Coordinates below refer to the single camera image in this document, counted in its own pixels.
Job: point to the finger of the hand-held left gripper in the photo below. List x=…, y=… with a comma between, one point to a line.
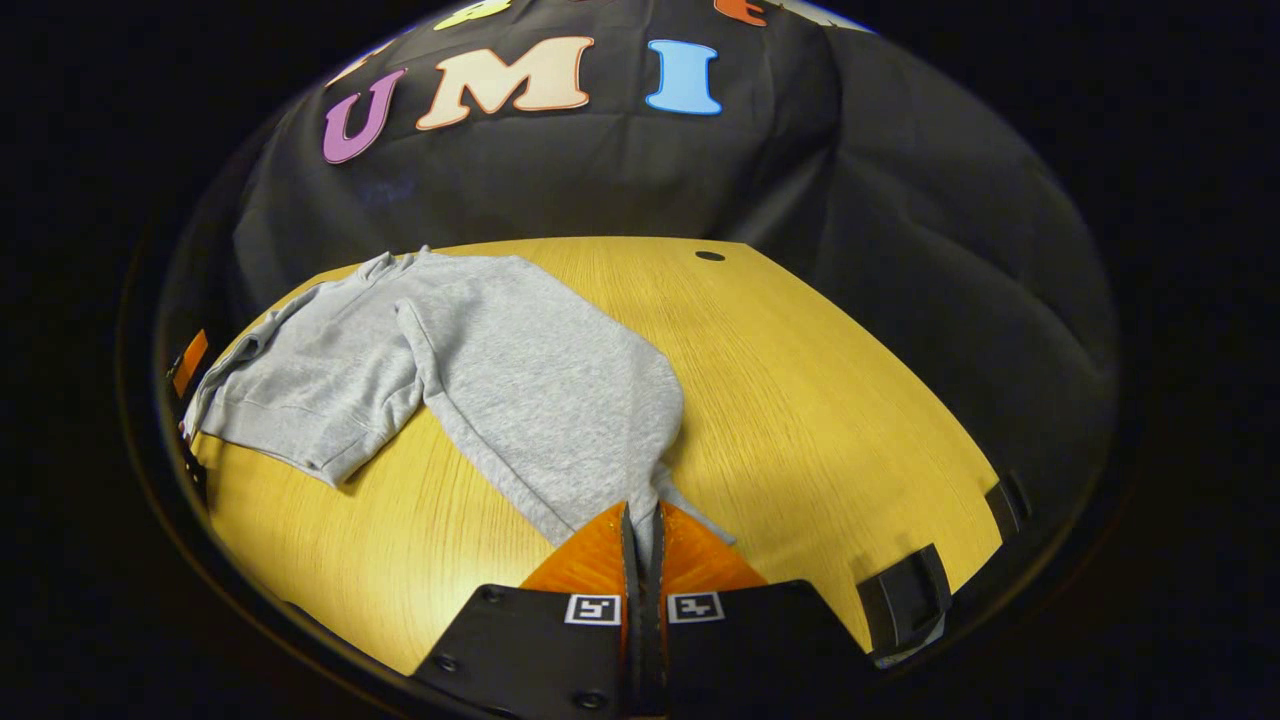
x=188, y=362

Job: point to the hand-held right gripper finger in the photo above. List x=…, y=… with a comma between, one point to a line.
x=631, y=620
x=655, y=640

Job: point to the grey sweatshirt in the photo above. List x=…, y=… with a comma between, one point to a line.
x=540, y=400

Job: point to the black table edge clamp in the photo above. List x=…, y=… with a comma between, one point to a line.
x=1005, y=505
x=905, y=600

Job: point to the black backdrop cloth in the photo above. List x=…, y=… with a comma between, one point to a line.
x=600, y=170

